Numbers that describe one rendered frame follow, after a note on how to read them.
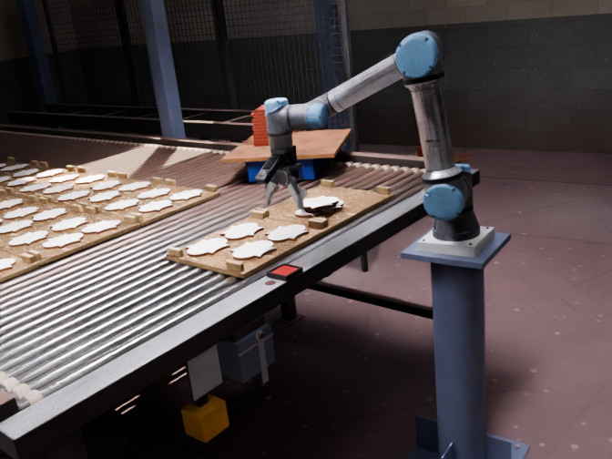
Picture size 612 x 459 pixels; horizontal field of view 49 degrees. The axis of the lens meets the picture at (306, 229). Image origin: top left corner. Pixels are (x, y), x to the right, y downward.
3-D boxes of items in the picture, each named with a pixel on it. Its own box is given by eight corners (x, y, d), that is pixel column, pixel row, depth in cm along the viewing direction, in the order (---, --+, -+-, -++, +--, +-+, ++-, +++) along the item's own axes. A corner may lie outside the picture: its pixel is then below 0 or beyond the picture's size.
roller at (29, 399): (453, 180, 281) (453, 169, 279) (25, 424, 142) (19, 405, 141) (443, 179, 284) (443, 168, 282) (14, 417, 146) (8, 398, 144)
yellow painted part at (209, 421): (229, 425, 177) (217, 348, 170) (205, 444, 171) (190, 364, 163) (209, 416, 182) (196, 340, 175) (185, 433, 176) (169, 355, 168)
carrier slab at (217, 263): (329, 233, 223) (328, 229, 222) (244, 279, 193) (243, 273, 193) (252, 219, 244) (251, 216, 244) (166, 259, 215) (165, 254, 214)
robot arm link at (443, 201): (473, 206, 204) (442, 25, 190) (466, 222, 191) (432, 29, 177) (434, 211, 209) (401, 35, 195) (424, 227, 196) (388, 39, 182)
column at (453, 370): (529, 447, 249) (533, 229, 221) (496, 514, 220) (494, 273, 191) (434, 421, 270) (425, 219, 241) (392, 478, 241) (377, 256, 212)
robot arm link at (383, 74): (440, 20, 200) (308, 96, 223) (433, 23, 190) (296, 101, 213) (457, 56, 202) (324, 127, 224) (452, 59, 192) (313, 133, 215)
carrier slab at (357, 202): (393, 198, 252) (393, 193, 251) (328, 232, 223) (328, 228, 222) (321, 188, 274) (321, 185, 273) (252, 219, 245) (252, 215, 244)
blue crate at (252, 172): (328, 161, 315) (326, 140, 312) (315, 179, 287) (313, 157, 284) (265, 164, 322) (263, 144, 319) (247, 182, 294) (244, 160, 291)
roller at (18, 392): (443, 179, 284) (442, 168, 282) (14, 417, 146) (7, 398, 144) (433, 178, 287) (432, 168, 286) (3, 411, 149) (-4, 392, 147)
